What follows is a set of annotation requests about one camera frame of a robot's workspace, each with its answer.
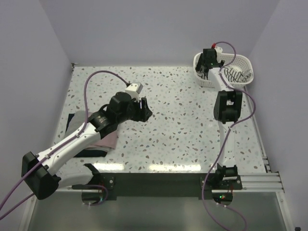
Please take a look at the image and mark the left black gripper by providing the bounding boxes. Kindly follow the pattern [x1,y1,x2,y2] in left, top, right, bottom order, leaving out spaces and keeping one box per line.
[117,96,153,124]

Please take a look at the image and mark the black white striped tank top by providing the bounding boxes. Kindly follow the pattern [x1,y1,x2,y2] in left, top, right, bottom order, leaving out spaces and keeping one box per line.
[194,61,254,86]

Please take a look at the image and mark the navy folded tank top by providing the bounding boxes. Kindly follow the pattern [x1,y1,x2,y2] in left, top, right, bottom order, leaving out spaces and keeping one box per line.
[65,113,109,158]

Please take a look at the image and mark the white plastic basket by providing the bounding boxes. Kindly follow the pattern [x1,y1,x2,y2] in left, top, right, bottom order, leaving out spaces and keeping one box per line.
[193,52,254,89]

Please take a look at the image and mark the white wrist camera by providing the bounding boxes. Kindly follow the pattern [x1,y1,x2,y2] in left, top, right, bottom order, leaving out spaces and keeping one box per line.
[125,82,143,102]
[211,43,223,59]

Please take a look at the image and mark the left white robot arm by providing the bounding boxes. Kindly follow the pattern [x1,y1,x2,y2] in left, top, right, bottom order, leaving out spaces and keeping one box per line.
[21,92,153,200]

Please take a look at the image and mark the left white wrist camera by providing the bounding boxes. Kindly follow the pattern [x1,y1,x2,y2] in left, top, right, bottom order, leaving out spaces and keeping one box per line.
[125,82,143,102]

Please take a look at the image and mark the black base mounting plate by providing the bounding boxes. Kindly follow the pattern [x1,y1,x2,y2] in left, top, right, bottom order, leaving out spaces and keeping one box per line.
[72,164,243,200]

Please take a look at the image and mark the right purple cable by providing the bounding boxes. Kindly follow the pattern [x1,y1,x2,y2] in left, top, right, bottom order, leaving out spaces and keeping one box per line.
[201,41,257,231]

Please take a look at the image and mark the purple cable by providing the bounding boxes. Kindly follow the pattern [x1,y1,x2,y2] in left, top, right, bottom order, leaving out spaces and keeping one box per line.
[0,70,132,210]
[201,41,257,231]

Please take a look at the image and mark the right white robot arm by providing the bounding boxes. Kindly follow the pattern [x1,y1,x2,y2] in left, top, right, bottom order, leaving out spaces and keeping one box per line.
[195,46,243,190]

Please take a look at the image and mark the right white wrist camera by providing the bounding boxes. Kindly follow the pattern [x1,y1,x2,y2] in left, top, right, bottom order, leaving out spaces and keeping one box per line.
[211,43,223,59]

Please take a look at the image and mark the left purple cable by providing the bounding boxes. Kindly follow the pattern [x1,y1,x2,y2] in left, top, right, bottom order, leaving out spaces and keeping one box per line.
[0,70,132,210]

